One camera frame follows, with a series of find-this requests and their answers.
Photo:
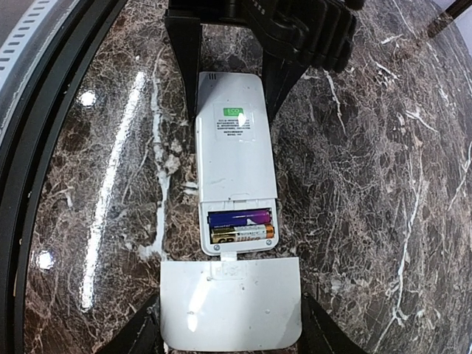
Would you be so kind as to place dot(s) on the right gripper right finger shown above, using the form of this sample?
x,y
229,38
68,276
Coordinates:
x,y
320,334

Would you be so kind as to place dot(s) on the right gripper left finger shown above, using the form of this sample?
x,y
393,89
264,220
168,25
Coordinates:
x,y
141,334

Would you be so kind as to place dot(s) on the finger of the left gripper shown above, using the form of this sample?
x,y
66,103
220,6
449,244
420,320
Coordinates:
x,y
185,33
278,78

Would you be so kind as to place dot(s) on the white battery cover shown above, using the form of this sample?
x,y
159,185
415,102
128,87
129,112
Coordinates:
x,y
230,305

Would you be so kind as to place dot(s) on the white remote control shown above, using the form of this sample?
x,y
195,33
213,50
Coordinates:
x,y
235,163

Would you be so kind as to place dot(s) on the copper top battery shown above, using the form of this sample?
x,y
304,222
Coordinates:
x,y
242,233

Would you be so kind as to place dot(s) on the purple battery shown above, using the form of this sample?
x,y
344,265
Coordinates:
x,y
239,218

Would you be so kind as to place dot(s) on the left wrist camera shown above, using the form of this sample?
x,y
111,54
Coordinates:
x,y
308,33

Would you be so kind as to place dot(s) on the black front rail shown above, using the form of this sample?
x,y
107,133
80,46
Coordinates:
x,y
27,146

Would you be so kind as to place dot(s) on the white slotted cable duct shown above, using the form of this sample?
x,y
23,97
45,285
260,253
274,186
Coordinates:
x,y
24,47

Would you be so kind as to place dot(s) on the right black frame post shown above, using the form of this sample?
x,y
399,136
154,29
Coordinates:
x,y
447,16

